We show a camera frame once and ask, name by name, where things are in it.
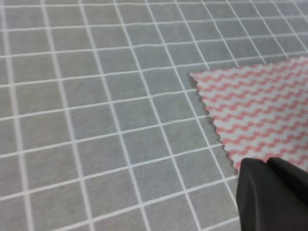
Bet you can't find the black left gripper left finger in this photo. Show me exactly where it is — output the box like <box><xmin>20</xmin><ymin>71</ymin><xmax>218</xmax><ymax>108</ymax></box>
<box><xmin>236</xmin><ymin>158</ymin><xmax>308</xmax><ymax>231</ymax></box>

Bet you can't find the pink white wavy towel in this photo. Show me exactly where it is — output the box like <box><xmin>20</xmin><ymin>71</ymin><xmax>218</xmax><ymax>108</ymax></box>
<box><xmin>191</xmin><ymin>56</ymin><xmax>308</xmax><ymax>170</ymax></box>

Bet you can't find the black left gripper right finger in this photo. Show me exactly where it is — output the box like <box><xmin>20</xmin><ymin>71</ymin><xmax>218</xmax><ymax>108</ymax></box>
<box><xmin>266</xmin><ymin>157</ymin><xmax>308</xmax><ymax>201</ymax></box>

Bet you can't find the grey checked tablecloth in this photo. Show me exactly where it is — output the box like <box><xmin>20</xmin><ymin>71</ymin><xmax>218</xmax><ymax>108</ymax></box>
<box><xmin>0</xmin><ymin>0</ymin><xmax>308</xmax><ymax>231</ymax></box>

